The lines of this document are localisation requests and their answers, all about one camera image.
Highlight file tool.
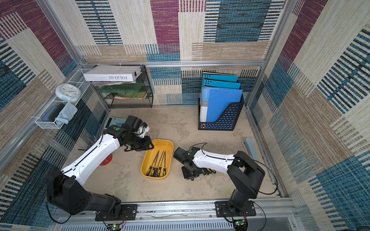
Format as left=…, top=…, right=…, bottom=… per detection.
left=146, top=151, right=159, bottom=176
left=161, top=151, right=167, bottom=177
left=156, top=151, right=166, bottom=177
left=150, top=155, right=162, bottom=177

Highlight yellow storage tray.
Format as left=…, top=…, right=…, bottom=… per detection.
left=141, top=139, right=174, bottom=179

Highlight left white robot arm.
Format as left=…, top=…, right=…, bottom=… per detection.
left=45, top=116, right=154, bottom=219

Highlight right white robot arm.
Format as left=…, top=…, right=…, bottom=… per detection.
left=173, top=147, right=265, bottom=217

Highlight pile of file tools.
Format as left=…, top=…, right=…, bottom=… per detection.
left=201, top=168, right=216, bottom=175

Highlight black perforated file holder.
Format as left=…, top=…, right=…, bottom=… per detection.
left=198, top=97, right=244, bottom=131

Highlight white folio box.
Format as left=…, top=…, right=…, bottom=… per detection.
left=83, top=65, right=142, bottom=82

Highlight teal calculator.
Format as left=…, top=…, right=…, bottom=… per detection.
left=104, top=116, right=127, bottom=129

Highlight red pen cup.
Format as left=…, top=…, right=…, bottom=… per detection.
left=100, top=154, right=113, bottom=166

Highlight green book on shelf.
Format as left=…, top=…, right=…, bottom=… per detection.
left=98, top=83, right=144, bottom=93

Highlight light blue cloth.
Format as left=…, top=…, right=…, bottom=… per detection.
left=55, top=103, right=78, bottom=127

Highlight blue front folder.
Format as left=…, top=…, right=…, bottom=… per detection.
left=199, top=87, right=243, bottom=122

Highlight white round clock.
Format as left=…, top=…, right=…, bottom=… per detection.
left=55, top=83, right=82, bottom=103

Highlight dark phone in basket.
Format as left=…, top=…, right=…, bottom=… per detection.
left=41, top=104, right=65, bottom=122

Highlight teal middle folder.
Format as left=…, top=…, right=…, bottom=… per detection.
left=201, top=79, right=241, bottom=90

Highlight teal folder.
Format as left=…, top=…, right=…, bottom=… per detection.
left=201, top=79, right=241, bottom=90
left=202, top=72, right=239, bottom=82

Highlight teal rear folder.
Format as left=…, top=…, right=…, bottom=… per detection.
left=202, top=72, right=239, bottom=82

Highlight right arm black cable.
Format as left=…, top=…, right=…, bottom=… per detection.
left=187, top=142, right=278, bottom=196

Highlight black wire shelf rack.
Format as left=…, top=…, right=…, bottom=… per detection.
left=92, top=65, right=154, bottom=109

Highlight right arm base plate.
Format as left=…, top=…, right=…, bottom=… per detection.
left=214, top=201, right=256, bottom=218

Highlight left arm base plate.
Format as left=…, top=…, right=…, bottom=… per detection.
left=95, top=204, right=138, bottom=221

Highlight white wire wall basket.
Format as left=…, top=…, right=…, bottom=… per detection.
left=35, top=68, right=90, bottom=130

